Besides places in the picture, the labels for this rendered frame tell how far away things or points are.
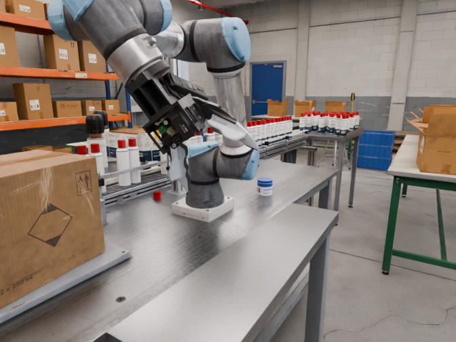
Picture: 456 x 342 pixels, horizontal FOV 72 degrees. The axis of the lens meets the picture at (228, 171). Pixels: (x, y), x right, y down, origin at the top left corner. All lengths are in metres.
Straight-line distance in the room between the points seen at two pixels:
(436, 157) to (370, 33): 6.69
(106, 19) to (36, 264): 0.56
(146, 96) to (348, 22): 8.59
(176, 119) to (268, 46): 9.17
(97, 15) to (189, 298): 0.58
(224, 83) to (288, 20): 8.57
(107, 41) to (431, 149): 2.14
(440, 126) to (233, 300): 1.88
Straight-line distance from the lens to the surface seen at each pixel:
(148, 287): 0.83
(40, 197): 0.81
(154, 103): 0.48
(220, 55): 0.93
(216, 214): 1.18
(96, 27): 0.51
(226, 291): 0.79
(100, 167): 1.36
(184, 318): 0.72
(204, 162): 1.13
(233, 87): 0.97
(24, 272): 0.84
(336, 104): 6.69
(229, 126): 0.51
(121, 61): 0.50
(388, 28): 8.82
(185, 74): 1.45
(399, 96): 8.62
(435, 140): 2.38
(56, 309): 0.82
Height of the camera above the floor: 1.28
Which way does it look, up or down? 14 degrees down
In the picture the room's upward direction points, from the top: straight up
